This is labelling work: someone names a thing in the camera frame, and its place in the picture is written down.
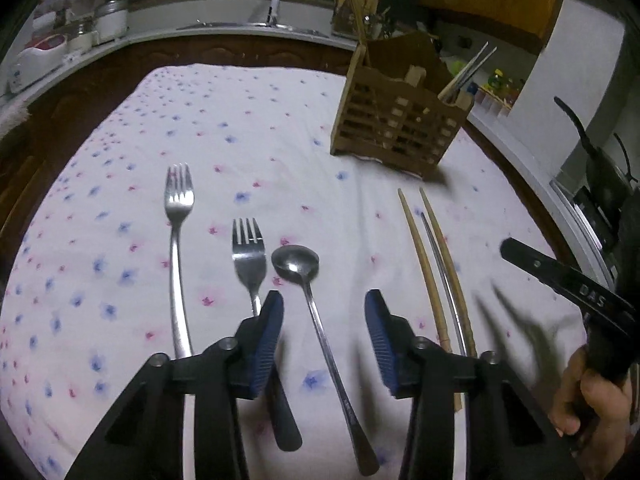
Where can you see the row of spice containers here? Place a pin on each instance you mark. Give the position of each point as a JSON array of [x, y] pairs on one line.
[[492, 101]]

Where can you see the wooden utensil holder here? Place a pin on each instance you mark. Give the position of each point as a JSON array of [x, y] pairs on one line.
[[400, 120]]

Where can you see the steel kitchen sink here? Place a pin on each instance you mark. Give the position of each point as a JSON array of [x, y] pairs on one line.
[[240, 25]]

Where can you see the floral white tablecloth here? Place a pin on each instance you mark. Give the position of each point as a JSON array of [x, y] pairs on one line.
[[150, 110]]

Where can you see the white lace cloth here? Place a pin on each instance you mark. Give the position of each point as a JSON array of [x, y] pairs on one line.
[[10, 117]]

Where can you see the steel spoon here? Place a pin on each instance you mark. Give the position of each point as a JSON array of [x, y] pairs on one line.
[[295, 262]]

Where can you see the clear jar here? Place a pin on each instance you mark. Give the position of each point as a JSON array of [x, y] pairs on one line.
[[80, 37]]

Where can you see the small steel fork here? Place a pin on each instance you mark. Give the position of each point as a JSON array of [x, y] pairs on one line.
[[248, 260]]

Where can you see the person's right hand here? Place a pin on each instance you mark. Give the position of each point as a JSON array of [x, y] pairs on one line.
[[595, 402]]

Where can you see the metal chopstick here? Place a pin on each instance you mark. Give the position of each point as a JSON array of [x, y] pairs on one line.
[[451, 305], [472, 62], [482, 66]]

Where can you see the large steel fork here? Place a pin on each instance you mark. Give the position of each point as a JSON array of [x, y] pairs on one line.
[[177, 270]]

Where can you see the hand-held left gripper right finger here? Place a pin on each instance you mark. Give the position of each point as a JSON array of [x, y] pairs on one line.
[[382, 345]]

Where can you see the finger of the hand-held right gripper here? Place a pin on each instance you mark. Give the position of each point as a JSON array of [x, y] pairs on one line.
[[565, 282]]

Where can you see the wooden cutting board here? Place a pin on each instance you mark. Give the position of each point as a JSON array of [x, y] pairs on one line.
[[369, 0]]

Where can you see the wooden chopstick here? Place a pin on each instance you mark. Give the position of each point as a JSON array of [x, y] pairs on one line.
[[354, 10], [361, 25], [427, 280], [432, 220]]

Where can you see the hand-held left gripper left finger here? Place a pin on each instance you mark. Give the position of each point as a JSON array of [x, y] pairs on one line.
[[265, 345]]

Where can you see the green yellow-capped bottle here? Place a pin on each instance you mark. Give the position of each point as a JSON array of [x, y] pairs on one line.
[[497, 80]]

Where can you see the wooden upper cabinets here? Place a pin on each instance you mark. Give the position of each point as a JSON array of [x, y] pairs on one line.
[[490, 0]]

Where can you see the sink faucet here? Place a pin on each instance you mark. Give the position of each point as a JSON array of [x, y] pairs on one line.
[[274, 9]]

